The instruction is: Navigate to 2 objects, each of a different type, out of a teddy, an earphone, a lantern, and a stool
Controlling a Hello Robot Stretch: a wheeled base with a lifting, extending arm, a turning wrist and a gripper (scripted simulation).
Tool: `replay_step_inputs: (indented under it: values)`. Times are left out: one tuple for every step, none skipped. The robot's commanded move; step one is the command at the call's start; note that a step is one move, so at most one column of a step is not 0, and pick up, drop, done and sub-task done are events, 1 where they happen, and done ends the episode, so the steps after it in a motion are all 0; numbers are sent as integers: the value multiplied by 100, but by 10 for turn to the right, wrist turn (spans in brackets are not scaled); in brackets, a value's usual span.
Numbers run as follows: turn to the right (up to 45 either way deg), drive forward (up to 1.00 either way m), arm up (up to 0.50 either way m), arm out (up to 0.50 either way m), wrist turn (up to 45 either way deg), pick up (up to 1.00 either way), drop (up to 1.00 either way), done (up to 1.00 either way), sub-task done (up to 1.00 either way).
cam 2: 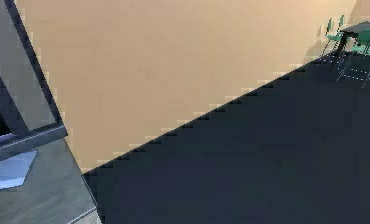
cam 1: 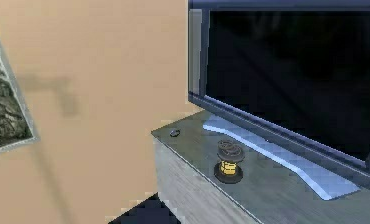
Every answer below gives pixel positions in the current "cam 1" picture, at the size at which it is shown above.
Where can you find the grey television cabinet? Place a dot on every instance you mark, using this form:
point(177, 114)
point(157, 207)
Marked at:
point(206, 180)

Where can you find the black flat television set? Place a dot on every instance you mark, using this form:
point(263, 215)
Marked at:
point(286, 73)

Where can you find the grey framed wall picture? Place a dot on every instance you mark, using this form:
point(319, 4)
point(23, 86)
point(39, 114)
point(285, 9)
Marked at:
point(6, 113)

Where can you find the small dark grey earphone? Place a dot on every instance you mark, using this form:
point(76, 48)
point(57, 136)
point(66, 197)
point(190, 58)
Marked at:
point(174, 133)

